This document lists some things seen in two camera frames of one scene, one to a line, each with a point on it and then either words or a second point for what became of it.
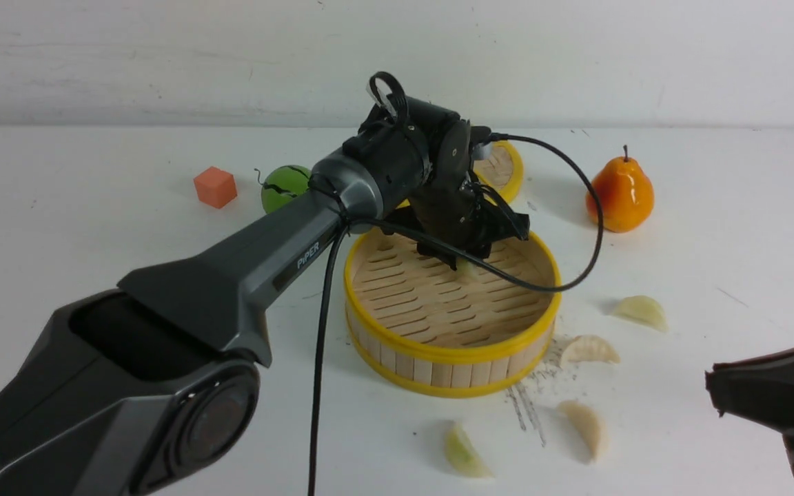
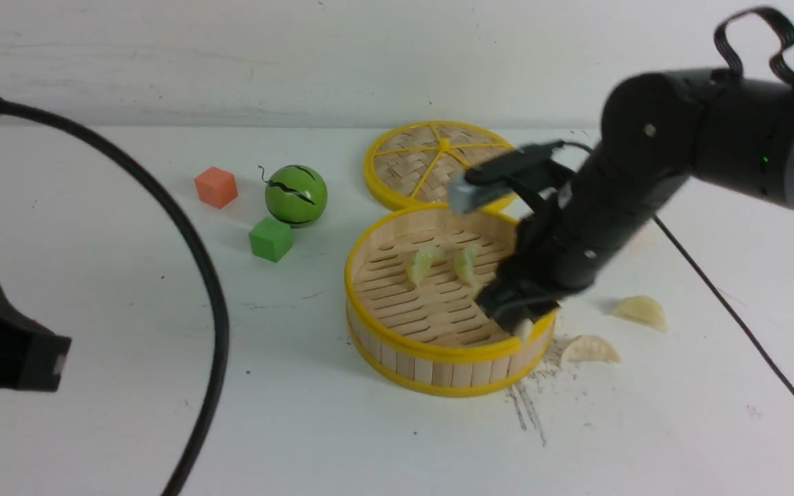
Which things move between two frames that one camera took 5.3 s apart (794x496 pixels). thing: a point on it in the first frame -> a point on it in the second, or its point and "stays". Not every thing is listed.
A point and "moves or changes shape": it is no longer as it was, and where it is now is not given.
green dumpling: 462,452 moves or changes shape
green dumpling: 466,269 -> 418,267
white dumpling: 587,347 stays
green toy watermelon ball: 283,184 stays
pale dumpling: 643,309 stays
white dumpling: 595,430 -> 523,328
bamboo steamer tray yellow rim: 437,332 stays
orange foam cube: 216,187 stays
